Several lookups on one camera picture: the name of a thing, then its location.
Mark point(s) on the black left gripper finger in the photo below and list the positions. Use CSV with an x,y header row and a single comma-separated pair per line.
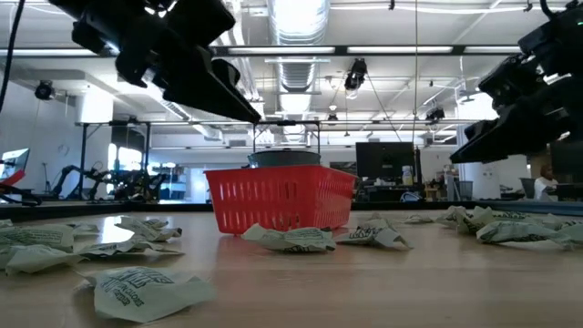
x,y
228,72
200,86

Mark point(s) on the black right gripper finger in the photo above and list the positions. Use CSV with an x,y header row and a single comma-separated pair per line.
x,y
524,127
478,127

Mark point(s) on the grey mesh waste bin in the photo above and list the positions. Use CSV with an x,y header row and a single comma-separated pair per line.
x,y
465,190

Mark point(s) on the black ceiling spotlight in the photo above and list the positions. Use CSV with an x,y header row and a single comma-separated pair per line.
x,y
44,89
435,114

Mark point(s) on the dark wide monitor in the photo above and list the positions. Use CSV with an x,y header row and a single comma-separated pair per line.
x,y
567,159

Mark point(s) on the white round pillar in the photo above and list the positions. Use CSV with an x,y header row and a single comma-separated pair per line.
x,y
478,182

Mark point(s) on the person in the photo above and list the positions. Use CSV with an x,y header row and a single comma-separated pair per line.
x,y
544,184

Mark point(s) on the white bottle yellow label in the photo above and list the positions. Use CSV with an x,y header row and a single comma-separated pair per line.
x,y
407,177

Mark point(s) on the black computer monitor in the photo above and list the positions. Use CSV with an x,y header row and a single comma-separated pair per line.
x,y
385,159

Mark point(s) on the black overhead light bar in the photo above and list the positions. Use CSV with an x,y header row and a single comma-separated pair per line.
x,y
339,50

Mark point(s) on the black background robot rig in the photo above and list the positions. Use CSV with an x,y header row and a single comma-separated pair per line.
x,y
114,182

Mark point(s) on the red plastic slotted basket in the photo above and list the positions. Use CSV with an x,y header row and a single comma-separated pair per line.
x,y
282,200

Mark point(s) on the tilted screen with red stripe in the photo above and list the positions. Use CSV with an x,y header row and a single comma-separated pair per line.
x,y
13,166

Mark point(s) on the silver ventilation duct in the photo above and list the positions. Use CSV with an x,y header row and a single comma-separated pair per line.
x,y
298,77

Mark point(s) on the black hanging camera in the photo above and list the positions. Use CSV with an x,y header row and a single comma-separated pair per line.
x,y
355,75

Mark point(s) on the black metal stand frame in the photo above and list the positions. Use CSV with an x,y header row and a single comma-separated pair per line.
x,y
83,159

